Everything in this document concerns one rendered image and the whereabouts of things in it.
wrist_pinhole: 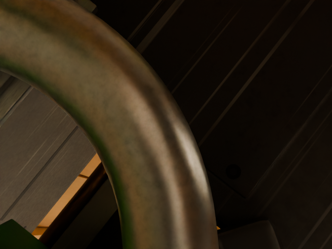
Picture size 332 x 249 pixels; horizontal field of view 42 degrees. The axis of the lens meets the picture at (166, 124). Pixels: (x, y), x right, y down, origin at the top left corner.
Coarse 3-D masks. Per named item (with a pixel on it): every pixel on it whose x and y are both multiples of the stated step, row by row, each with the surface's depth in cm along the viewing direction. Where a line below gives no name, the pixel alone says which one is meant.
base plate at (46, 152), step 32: (32, 96) 55; (0, 128) 54; (32, 128) 60; (64, 128) 68; (0, 160) 58; (32, 160) 66; (64, 160) 75; (0, 192) 64; (32, 192) 73; (64, 192) 85; (32, 224) 82
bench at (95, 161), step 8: (96, 160) 94; (88, 168) 94; (80, 176) 93; (88, 176) 97; (72, 184) 92; (80, 184) 96; (72, 192) 95; (64, 200) 94; (56, 208) 93; (48, 216) 92; (56, 216) 96; (40, 224) 91; (48, 224) 95
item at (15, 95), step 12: (84, 0) 18; (0, 72) 17; (0, 84) 17; (12, 84) 18; (24, 84) 18; (0, 96) 18; (12, 96) 18; (24, 96) 18; (0, 108) 18; (12, 108) 18; (0, 120) 18
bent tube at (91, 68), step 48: (0, 0) 12; (48, 0) 13; (0, 48) 13; (48, 48) 12; (96, 48) 13; (48, 96) 13; (96, 96) 12; (144, 96) 13; (96, 144) 13; (144, 144) 12; (192, 144) 13; (144, 192) 12; (192, 192) 13; (144, 240) 12; (192, 240) 12
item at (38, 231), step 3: (36, 228) 90; (39, 228) 92; (42, 228) 93; (45, 228) 95; (33, 231) 88; (36, 231) 89; (39, 231) 90; (42, 231) 92; (33, 234) 86; (36, 234) 88; (39, 234) 89; (36, 237) 88; (39, 237) 89
